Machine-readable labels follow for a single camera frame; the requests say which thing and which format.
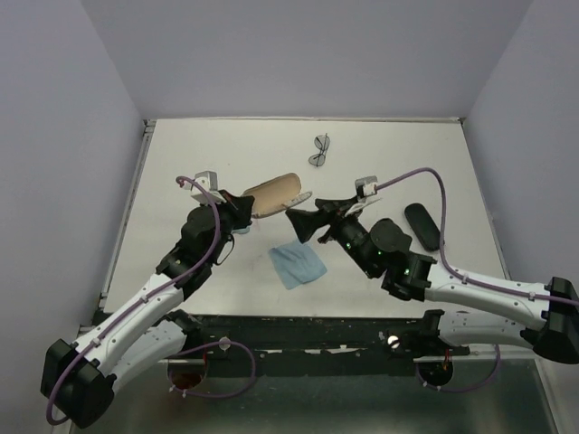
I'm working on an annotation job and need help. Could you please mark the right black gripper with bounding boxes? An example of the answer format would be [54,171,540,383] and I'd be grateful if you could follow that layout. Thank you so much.
[285,195,377,278]

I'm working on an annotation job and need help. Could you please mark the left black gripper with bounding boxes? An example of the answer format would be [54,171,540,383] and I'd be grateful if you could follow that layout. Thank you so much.
[200,188,254,264]

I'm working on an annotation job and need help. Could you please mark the marbled glasses case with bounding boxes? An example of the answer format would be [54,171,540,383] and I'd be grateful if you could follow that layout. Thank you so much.
[242,173,312,219]

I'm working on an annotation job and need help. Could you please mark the blue cleaning cloth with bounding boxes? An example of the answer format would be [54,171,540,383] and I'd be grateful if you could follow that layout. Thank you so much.
[235,227,251,235]
[269,240,327,290]

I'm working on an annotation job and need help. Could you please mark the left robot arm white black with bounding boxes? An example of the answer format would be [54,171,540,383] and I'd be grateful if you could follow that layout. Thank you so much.
[40,190,254,428]

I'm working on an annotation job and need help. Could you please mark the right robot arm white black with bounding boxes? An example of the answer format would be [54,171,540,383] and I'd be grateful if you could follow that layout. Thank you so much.
[285,199,578,364]

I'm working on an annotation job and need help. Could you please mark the black closed glasses case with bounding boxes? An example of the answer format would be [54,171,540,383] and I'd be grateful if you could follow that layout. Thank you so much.
[403,203,441,252]

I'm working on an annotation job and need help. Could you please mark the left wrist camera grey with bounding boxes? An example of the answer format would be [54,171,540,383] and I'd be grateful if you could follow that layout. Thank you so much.
[194,170,219,192]

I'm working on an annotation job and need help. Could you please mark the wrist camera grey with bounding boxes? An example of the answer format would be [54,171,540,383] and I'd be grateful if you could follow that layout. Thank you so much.
[194,170,219,192]
[355,175,378,200]

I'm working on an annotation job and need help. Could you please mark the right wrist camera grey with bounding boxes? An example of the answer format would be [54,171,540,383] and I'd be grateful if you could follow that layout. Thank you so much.
[355,175,378,200]

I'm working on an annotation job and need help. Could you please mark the dark wire-frame sunglasses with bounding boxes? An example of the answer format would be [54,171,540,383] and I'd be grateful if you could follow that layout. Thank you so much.
[308,134,330,167]

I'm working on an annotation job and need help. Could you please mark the aluminium frame rail left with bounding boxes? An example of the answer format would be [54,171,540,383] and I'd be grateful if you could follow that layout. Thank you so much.
[97,119,157,311]

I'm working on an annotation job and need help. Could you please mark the aluminium frame rail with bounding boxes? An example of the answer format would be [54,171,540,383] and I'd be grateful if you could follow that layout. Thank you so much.
[58,316,557,434]
[97,119,157,311]

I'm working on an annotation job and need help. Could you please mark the black mounting base rail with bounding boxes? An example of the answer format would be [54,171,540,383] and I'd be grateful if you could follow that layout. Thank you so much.
[165,309,470,378]

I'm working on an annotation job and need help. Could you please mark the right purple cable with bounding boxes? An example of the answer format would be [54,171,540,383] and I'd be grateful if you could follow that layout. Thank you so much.
[373,167,579,393]

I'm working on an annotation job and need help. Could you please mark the aluminium frame rail front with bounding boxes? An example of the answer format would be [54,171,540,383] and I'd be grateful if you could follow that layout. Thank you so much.
[58,316,557,434]

